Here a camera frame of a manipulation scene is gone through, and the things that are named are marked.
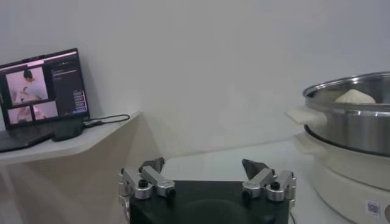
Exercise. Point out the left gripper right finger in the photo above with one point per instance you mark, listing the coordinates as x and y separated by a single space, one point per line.
262 179

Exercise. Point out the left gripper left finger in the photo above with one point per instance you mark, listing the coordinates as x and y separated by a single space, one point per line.
152 178

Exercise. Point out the white steamed baozi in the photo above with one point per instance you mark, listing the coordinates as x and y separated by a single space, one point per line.
355 97

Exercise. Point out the stainless steel steamer basket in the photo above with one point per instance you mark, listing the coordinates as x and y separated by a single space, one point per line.
350 131

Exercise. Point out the white side table with mouse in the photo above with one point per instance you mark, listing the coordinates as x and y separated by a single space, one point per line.
85 143

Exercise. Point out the cream electric cooker base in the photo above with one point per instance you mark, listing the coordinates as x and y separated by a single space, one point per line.
344 182

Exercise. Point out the black computer mouse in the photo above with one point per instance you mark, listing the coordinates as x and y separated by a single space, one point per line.
68 131

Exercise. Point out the black laptop with dark screen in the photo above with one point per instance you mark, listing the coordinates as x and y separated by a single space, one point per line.
65 85

